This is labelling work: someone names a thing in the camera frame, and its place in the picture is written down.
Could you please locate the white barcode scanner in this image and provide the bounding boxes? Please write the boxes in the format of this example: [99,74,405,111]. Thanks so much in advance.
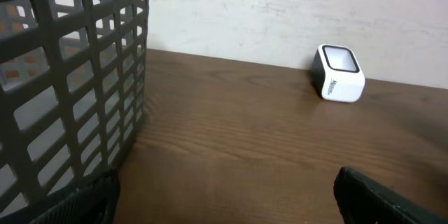
[311,44,365,103]

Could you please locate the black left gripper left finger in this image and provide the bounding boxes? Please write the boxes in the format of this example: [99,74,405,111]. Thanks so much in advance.
[31,171,120,224]

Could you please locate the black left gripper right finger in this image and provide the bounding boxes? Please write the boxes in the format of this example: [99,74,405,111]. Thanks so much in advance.
[333,167,447,224]

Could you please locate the grey plastic basket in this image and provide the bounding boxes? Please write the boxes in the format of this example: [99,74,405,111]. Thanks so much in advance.
[1,0,149,223]

